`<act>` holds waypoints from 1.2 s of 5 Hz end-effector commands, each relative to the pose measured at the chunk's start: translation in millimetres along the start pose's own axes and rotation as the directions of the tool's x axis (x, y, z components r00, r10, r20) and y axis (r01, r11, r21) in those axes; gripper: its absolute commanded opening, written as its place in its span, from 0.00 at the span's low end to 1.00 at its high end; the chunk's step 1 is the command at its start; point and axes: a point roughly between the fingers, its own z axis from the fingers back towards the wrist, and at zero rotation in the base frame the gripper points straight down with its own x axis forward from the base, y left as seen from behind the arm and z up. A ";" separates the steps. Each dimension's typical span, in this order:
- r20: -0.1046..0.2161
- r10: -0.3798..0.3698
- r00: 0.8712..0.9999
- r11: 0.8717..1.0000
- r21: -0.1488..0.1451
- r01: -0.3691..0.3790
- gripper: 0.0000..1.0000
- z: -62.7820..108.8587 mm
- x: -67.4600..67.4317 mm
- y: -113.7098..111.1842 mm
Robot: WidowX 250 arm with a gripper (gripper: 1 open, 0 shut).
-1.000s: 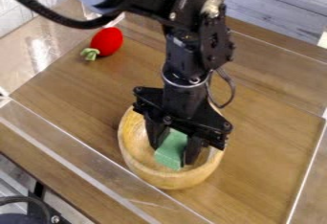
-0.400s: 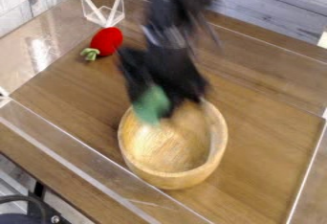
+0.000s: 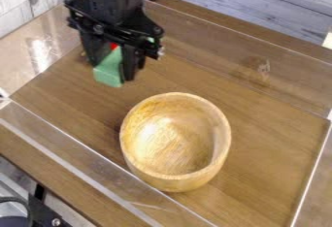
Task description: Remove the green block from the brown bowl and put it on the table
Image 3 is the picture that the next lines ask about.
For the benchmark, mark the green rectangular block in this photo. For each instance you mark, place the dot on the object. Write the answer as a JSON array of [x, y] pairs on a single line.
[[107, 72]]

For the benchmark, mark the black table clamp mount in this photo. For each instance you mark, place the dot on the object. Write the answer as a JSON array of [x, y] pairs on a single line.
[[39, 215]]

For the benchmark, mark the red plush radish toy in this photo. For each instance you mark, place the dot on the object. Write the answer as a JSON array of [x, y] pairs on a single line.
[[112, 46]]

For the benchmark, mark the brown wooden bowl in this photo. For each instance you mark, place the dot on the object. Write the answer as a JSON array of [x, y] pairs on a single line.
[[175, 141]]

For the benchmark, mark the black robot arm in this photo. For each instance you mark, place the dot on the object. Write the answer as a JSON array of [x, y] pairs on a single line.
[[118, 35]]

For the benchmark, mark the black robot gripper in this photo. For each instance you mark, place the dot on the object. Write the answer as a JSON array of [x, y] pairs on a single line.
[[112, 23]]

